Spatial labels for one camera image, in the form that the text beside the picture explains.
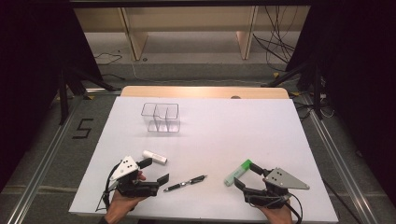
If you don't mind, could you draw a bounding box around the white glue stick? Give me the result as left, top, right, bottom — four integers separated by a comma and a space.
142, 149, 169, 165

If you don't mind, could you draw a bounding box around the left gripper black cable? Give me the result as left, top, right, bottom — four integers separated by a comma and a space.
94, 161, 126, 213

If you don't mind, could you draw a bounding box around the green capped marker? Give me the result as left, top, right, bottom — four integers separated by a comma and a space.
223, 159, 253, 188

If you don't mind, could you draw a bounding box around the clear plastic organizer box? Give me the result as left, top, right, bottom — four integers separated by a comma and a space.
140, 102, 182, 134

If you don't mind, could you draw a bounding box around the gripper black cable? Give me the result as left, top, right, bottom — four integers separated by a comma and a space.
94, 161, 126, 213
287, 191, 304, 224

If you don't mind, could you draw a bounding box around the person's right hand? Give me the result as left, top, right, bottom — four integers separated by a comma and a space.
256, 203, 294, 224

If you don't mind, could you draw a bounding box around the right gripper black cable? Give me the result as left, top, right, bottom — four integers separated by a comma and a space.
287, 191, 304, 224

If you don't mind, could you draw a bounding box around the long black floor cable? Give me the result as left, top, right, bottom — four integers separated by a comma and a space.
320, 177, 362, 224

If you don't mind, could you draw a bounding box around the black pen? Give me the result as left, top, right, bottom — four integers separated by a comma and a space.
163, 175, 208, 193

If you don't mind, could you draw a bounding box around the person's left hand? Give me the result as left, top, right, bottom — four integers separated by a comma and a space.
105, 189, 147, 224

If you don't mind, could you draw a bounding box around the black floor cable loop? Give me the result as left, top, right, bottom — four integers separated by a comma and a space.
93, 51, 123, 66

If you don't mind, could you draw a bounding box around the dark curtain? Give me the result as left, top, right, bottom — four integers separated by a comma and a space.
285, 0, 396, 200
0, 0, 105, 191

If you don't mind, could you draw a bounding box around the black stand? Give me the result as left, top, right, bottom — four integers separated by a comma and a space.
56, 65, 121, 126
261, 58, 327, 121

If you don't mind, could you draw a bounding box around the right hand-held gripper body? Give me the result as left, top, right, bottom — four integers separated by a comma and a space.
243, 167, 311, 209

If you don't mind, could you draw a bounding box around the hanging black cable bundle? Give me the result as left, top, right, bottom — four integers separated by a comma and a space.
251, 5, 301, 73

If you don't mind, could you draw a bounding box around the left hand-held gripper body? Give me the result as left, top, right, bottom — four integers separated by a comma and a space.
108, 155, 161, 199

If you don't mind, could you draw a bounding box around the wooden background desk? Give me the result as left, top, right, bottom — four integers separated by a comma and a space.
74, 5, 311, 62

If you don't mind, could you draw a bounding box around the white table board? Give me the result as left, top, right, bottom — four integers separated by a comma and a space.
68, 95, 340, 224

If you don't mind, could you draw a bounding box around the aluminium floor rail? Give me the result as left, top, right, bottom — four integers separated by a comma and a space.
5, 88, 123, 224
299, 92, 380, 224

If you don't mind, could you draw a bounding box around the wooden table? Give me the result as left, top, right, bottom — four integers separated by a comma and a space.
120, 85, 290, 100

